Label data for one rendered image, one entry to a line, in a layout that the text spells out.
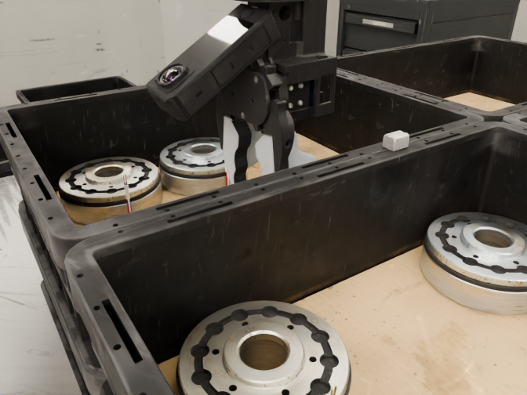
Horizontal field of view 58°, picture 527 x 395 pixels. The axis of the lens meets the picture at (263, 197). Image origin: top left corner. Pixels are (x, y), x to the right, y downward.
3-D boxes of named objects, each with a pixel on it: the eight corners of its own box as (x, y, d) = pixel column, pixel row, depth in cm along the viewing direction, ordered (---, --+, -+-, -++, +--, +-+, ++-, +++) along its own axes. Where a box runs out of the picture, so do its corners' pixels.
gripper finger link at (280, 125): (300, 179, 42) (289, 77, 40) (287, 184, 42) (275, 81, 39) (268, 172, 46) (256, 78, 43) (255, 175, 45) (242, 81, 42)
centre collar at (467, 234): (496, 268, 36) (499, 261, 36) (446, 237, 40) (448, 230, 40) (538, 250, 38) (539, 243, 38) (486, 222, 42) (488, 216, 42)
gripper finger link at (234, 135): (278, 188, 53) (291, 114, 48) (234, 204, 50) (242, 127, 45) (261, 174, 55) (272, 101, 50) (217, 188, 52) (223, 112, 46)
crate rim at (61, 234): (64, 280, 28) (56, 246, 27) (-6, 130, 50) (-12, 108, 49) (488, 141, 47) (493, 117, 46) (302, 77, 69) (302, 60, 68)
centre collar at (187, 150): (194, 164, 53) (194, 160, 53) (175, 150, 57) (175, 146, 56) (232, 155, 56) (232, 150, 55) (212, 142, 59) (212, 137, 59)
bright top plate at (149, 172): (74, 212, 45) (73, 207, 44) (49, 174, 52) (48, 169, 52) (174, 186, 50) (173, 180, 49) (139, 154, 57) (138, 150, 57)
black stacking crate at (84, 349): (94, 393, 32) (60, 252, 27) (19, 211, 54) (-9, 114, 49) (466, 225, 52) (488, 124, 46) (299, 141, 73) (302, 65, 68)
